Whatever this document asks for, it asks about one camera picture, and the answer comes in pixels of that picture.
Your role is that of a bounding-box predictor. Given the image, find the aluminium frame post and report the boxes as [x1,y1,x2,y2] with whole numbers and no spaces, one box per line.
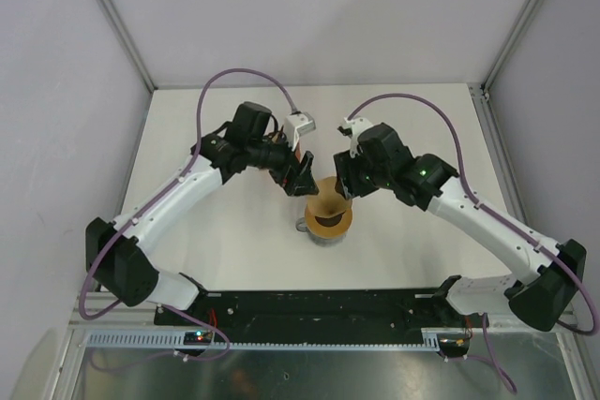
[96,0,157,93]
[480,0,545,93]

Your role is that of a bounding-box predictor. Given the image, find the aluminium frame post left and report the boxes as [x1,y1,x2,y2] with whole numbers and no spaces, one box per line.
[96,0,157,93]

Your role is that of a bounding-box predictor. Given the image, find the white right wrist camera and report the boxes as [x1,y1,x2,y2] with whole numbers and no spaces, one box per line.
[337,117,373,158]

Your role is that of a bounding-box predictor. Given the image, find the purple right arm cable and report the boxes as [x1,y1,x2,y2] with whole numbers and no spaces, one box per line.
[345,93,595,393]

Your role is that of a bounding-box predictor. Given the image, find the grey slotted cable duct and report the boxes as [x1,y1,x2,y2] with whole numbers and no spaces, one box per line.
[84,329,440,351]

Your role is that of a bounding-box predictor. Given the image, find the wooden ring dripper holder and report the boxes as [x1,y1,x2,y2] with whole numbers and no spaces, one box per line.
[304,206,353,240]

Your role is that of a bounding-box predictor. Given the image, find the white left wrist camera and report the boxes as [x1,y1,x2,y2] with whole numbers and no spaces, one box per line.
[282,111,316,150]

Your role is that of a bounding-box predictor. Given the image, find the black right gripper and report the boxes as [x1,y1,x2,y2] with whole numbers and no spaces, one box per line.
[335,145,394,200]

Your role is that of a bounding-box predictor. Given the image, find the clear glass coffee server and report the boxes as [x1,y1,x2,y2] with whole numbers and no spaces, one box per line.
[295,218,346,247]

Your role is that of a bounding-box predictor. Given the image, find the aluminium frame rail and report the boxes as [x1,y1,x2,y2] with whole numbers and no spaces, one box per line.
[467,83,529,223]
[68,292,157,328]

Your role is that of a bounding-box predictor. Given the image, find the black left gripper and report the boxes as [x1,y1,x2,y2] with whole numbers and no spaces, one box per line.
[246,126,318,196]

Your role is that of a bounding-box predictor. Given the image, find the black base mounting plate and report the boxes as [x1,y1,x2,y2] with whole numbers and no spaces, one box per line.
[154,288,488,346]

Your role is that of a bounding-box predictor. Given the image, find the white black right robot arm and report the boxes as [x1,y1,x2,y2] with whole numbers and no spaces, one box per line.
[334,118,587,332]

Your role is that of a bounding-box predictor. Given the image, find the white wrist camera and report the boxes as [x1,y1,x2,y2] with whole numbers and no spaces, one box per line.
[337,117,373,158]
[282,111,316,150]

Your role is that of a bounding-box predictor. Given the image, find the aluminium frame post right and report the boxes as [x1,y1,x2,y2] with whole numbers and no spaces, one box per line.
[480,0,545,93]

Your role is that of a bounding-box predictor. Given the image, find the brown paper coffee filter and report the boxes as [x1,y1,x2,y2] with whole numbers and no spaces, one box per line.
[307,176,353,217]

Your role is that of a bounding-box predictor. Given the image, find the aluminium front frame rail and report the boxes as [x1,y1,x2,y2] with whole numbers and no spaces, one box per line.
[68,292,157,328]

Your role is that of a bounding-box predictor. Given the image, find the aluminium frame rail right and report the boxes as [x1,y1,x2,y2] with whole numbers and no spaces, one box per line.
[467,83,529,223]

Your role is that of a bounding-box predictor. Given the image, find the orange coffee filter box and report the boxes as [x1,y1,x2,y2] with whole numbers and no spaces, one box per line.
[274,130,302,161]

